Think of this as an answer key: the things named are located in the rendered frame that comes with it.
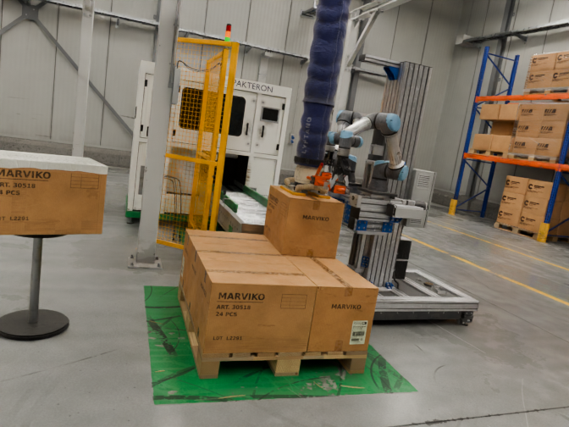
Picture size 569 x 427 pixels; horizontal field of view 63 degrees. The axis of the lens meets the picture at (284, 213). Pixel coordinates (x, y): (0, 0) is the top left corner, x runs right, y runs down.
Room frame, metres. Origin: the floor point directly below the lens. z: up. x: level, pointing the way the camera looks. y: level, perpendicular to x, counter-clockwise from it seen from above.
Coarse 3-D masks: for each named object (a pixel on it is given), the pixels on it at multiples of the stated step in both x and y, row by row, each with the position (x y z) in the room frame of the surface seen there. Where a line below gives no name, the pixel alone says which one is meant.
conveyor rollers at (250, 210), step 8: (232, 192) 5.84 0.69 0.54; (240, 200) 5.25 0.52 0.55; (248, 200) 5.36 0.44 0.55; (256, 200) 5.48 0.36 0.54; (240, 208) 4.69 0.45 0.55; (248, 208) 4.80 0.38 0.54; (256, 208) 4.84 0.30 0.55; (264, 208) 4.96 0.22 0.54; (240, 216) 4.25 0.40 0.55; (248, 216) 4.34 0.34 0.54; (256, 216) 4.38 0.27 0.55; (264, 216) 4.49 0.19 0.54
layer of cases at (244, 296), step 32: (192, 256) 2.97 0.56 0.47; (224, 256) 2.83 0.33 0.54; (256, 256) 2.94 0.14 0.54; (288, 256) 3.07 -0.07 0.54; (192, 288) 2.83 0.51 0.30; (224, 288) 2.32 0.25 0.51; (256, 288) 2.38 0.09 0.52; (288, 288) 2.44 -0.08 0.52; (320, 288) 2.51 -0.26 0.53; (352, 288) 2.58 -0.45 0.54; (224, 320) 2.33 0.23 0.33; (256, 320) 2.39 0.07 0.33; (288, 320) 2.45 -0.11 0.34; (320, 320) 2.52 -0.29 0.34; (352, 320) 2.59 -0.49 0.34; (224, 352) 2.34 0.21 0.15
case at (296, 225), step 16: (272, 192) 3.54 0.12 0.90; (288, 192) 3.32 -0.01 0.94; (272, 208) 3.48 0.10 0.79; (288, 208) 3.07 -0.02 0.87; (304, 208) 3.10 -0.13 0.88; (320, 208) 3.13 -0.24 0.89; (336, 208) 3.17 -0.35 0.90; (272, 224) 3.42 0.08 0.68; (288, 224) 3.08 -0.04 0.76; (304, 224) 3.11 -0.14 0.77; (320, 224) 3.14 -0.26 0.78; (336, 224) 3.17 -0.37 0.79; (272, 240) 3.35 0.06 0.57; (288, 240) 3.08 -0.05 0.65; (304, 240) 3.11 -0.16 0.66; (320, 240) 3.15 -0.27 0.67; (336, 240) 3.18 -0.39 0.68; (304, 256) 3.12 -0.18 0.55; (320, 256) 3.15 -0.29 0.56
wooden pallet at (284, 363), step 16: (192, 320) 2.70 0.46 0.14; (192, 336) 2.74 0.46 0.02; (192, 352) 2.56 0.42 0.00; (256, 352) 2.43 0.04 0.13; (272, 352) 2.43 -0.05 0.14; (288, 352) 2.46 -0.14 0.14; (304, 352) 2.51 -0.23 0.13; (320, 352) 2.53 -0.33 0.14; (336, 352) 2.56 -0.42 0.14; (352, 352) 2.60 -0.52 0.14; (208, 368) 2.31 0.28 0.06; (272, 368) 2.50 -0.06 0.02; (288, 368) 2.47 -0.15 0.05; (352, 368) 2.61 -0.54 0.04
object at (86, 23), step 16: (80, 32) 5.77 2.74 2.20; (352, 32) 6.96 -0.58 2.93; (80, 48) 5.77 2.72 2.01; (352, 48) 6.97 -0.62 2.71; (80, 64) 5.77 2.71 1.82; (80, 80) 5.78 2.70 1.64; (80, 96) 5.78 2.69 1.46; (336, 96) 7.04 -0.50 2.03; (80, 112) 5.79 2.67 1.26; (336, 112) 6.95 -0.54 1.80; (80, 128) 5.79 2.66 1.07; (336, 128) 6.95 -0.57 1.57; (80, 144) 5.79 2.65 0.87
